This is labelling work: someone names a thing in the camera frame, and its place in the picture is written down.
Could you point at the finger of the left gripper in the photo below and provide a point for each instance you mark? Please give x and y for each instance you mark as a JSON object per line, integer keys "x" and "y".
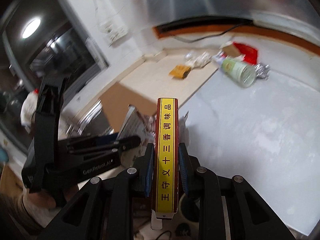
{"x": 125, "y": 142}

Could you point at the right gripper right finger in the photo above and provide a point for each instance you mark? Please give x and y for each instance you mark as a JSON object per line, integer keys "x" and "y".
{"x": 188, "y": 167}

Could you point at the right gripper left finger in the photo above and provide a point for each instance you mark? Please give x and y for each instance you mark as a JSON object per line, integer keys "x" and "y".
{"x": 144, "y": 166}

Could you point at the yellow red seasoning box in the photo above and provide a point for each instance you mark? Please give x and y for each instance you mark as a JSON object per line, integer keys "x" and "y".
{"x": 166, "y": 171}

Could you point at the red snack bag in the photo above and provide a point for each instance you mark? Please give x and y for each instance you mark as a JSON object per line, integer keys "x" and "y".
{"x": 250, "y": 53}

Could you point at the dark kitchen window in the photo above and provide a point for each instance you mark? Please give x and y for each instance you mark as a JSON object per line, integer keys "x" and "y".
{"x": 39, "y": 40}

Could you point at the person's left hand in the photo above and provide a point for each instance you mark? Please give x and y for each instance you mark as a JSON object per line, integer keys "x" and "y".
{"x": 44, "y": 200}

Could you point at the stainless steel sink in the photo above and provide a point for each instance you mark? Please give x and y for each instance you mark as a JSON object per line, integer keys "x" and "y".
{"x": 92, "y": 122}

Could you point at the brown cardboard sheet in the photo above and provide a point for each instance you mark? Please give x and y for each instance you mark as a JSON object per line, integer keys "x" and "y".
{"x": 116, "y": 101}

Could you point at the small orange packet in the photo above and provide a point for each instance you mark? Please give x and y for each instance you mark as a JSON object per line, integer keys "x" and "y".
{"x": 180, "y": 71}

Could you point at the crumpled clear plastic wrap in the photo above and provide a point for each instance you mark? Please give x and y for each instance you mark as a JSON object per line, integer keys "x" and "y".
{"x": 195, "y": 60}

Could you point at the green label glass bottle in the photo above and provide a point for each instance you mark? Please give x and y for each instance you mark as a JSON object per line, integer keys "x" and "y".
{"x": 240, "y": 72}

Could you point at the crumpled silver foil wrapper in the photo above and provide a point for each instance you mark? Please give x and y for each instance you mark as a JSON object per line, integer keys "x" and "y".
{"x": 262, "y": 71}

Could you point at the brown cardboard piece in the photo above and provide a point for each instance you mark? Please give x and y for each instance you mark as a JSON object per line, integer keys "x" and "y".
{"x": 229, "y": 50}

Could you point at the frosted plastic sheet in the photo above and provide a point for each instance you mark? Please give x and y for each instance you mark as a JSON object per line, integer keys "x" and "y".
{"x": 295, "y": 17}

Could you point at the white wall power strip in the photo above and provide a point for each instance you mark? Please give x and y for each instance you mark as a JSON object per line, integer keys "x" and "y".
{"x": 112, "y": 31}

